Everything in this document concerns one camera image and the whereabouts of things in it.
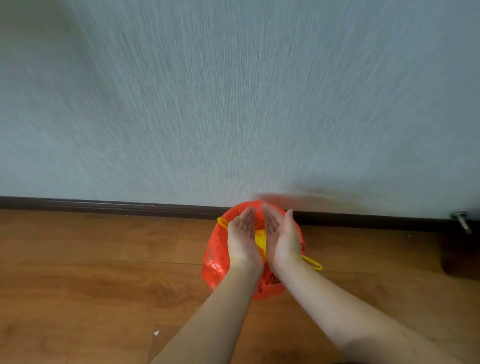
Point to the person's right hand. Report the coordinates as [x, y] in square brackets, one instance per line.
[281, 240]

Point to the person's left hand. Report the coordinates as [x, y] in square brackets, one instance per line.
[243, 240]

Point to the person's left forearm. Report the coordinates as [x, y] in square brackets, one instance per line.
[210, 322]

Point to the person's right forearm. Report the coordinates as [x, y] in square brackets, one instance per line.
[356, 318]

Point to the red-lined trash bin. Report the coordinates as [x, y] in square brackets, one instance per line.
[215, 262]

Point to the dark baseboard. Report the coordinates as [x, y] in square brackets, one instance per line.
[112, 208]

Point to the metal door stopper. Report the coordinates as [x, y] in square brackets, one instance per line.
[463, 221]

